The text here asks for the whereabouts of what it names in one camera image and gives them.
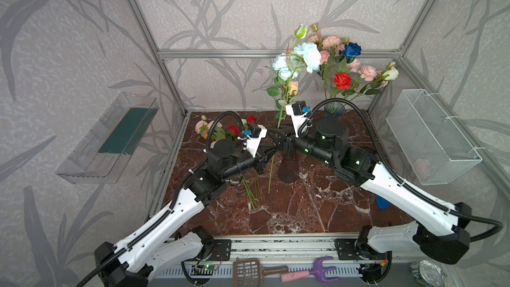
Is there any dark red glass vase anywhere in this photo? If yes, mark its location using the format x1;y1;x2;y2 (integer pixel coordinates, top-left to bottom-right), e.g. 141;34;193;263
278;154;300;183

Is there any purple glass vase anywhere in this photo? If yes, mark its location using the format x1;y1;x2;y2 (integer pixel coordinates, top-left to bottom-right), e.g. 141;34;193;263
324;101;346;118

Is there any cream peach rose stem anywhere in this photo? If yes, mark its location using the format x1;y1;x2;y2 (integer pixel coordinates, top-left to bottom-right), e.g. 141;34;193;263
286;81;299;104

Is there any large red rose stem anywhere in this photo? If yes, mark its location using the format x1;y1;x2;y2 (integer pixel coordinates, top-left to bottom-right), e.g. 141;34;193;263
330;73;352;98

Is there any pale blue white flower stem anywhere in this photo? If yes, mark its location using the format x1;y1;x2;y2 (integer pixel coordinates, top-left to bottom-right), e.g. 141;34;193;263
266;23;323;194

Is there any white rose stem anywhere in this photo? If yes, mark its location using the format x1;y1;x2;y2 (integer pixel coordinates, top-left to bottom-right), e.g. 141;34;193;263
360;67;399;96

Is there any blue rose stem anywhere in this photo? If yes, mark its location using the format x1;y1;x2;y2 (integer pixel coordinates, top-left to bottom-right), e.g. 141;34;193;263
340;42;362;99

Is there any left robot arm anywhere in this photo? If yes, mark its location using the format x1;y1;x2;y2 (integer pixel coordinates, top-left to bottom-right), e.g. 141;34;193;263
78;111;277;286

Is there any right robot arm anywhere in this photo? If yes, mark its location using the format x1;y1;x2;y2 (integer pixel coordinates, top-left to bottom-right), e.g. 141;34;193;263
268;101;503;264

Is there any bunch of artificial flowers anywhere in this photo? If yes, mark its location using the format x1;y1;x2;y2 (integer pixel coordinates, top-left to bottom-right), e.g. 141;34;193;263
195;115;260;211

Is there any blue garden trowel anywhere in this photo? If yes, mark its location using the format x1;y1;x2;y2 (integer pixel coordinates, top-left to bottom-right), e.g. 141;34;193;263
376;195;392;209

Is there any pink item in basket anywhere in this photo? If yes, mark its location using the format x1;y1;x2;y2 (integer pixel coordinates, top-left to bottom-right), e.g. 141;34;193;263
413;158;431;181

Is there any brown plastic scoop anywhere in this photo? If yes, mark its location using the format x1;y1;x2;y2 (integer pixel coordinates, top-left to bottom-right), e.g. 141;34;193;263
232;259;290;287

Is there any purple pink garden fork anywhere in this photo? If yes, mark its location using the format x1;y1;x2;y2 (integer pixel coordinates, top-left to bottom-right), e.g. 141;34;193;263
280;256;340;284

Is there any metal tin can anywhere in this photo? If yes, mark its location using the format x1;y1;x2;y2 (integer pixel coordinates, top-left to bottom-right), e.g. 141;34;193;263
410;260;444;287

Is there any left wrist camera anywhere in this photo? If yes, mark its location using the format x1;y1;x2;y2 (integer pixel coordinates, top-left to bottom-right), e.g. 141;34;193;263
238;124;268;158

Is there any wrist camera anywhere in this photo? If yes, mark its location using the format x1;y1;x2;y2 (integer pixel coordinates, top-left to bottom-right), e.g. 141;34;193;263
285;101;311;138
238;124;268;158

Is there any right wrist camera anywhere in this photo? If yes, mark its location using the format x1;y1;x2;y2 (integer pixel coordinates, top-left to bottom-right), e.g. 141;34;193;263
285;101;311;138

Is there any white wire mesh basket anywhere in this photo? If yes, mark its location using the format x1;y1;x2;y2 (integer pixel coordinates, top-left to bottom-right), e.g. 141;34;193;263
386;89;482;185

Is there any clear plastic wall shelf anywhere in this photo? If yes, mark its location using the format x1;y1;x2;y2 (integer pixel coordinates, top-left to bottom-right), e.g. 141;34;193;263
56;92;159;185

